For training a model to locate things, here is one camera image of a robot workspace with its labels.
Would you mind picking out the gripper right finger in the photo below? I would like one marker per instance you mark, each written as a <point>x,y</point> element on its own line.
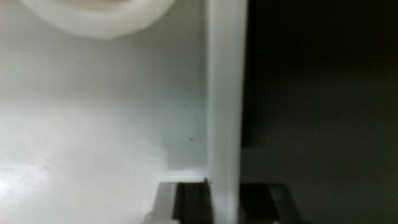
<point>267,204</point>

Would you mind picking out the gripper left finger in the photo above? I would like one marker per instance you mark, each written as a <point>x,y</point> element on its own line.
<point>182,203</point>

